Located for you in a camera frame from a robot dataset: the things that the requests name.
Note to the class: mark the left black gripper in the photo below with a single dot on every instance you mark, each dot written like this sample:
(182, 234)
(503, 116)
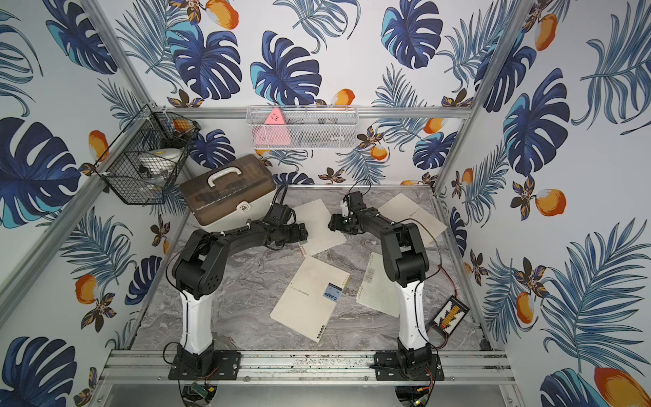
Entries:
(297, 233)

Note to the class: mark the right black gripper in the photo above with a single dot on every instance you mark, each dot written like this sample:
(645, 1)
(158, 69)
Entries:
(334, 222)

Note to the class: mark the cream spiral notebook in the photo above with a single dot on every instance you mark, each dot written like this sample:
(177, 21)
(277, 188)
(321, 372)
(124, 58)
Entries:
(316, 216)

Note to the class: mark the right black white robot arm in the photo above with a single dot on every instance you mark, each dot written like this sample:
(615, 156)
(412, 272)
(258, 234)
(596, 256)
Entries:
(405, 262)

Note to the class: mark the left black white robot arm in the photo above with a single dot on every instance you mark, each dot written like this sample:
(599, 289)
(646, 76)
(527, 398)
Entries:
(200, 268)

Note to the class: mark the cream notebook back right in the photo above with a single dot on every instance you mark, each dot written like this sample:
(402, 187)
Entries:
(405, 209)

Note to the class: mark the brown lid storage box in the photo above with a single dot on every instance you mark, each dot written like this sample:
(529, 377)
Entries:
(229, 196)

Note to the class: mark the pale green spiral notebook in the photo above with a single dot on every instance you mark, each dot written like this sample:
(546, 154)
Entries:
(377, 291)

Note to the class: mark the large cream notebook blue label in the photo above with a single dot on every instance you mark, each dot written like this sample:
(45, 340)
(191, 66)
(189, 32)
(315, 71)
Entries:
(307, 304)

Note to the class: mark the pink triangle item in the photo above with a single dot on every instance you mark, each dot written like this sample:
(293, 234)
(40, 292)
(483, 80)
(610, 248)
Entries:
(274, 133)

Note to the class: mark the white bowl in basket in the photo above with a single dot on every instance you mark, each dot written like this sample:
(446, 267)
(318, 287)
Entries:
(158, 162)

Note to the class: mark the green circuit board left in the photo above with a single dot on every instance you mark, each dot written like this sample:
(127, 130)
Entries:
(196, 392)

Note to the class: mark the white mesh wall shelf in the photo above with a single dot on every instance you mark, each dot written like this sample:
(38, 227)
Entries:
(312, 127)

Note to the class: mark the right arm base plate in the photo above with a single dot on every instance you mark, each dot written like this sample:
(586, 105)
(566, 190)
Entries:
(406, 367)

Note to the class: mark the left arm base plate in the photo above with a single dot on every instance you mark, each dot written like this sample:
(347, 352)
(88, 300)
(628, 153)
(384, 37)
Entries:
(211, 365)

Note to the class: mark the black wire basket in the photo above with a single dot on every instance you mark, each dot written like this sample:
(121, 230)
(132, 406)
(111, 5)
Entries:
(148, 130)

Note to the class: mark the aluminium front rail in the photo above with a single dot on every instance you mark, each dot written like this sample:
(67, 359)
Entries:
(318, 367)

